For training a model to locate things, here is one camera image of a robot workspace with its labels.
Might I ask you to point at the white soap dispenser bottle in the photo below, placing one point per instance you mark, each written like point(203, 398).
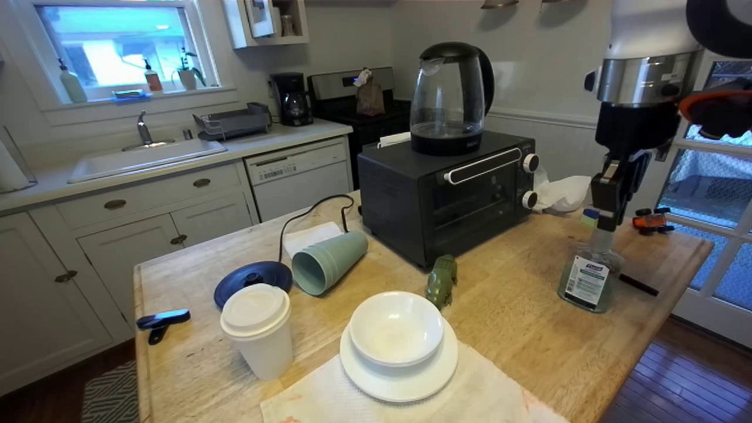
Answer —
point(75, 93)

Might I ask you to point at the steel kitchen faucet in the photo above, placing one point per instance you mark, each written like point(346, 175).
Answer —
point(144, 135)

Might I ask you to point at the orange black tool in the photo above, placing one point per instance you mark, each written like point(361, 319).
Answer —
point(650, 222)

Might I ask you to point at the green toy crocodile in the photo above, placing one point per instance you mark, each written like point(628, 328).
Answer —
point(440, 280)

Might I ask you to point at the white lidded paper cup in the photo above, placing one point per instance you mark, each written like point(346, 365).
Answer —
point(256, 320)

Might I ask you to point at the black kitchen stove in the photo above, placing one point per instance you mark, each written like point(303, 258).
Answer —
point(334, 98)

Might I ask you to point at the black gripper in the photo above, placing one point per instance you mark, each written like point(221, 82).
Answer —
point(624, 132)

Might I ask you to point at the white crumpled paper towel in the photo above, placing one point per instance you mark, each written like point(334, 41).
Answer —
point(562, 196)

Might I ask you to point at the white wall shelf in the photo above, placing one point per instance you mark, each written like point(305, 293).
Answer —
point(267, 22)

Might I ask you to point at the black toaster oven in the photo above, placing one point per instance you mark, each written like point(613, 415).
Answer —
point(428, 206)

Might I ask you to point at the clear green soap bottle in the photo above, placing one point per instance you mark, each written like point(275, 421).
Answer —
point(593, 272)

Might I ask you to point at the brown bottle on windowsill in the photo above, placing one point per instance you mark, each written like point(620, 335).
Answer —
point(151, 78)

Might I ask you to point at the glass electric kettle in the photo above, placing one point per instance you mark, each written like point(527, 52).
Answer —
point(452, 98)

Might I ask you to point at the brown paper bag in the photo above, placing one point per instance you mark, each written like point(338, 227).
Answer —
point(366, 93)

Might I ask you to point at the white bowl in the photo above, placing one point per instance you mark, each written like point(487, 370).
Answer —
point(396, 330)

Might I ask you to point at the white lower cabinets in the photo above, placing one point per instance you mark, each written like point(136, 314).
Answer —
point(66, 269)

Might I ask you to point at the black coffee maker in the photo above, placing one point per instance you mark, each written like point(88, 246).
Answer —
point(295, 110)

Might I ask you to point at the white dishwasher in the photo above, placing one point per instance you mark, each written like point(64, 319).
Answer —
point(296, 177)

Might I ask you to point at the white cloth mat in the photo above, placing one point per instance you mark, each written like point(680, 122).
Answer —
point(456, 387)

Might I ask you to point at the white folded napkin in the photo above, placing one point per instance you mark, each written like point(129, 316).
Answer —
point(292, 244)

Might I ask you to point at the white kitchen sink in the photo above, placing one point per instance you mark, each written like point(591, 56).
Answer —
point(142, 158)

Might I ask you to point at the dark blue round lid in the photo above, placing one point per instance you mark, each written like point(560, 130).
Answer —
point(251, 273)

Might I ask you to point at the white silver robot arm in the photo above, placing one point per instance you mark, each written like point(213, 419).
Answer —
point(645, 89)

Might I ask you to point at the green plastic cup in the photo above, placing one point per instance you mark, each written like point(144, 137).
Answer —
point(318, 269)

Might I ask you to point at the black marker pen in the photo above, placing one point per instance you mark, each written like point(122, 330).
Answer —
point(637, 286)

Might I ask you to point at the white plate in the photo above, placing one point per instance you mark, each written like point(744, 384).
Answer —
point(399, 387)

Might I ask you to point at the blue black clip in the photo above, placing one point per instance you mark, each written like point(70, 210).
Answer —
point(155, 325)

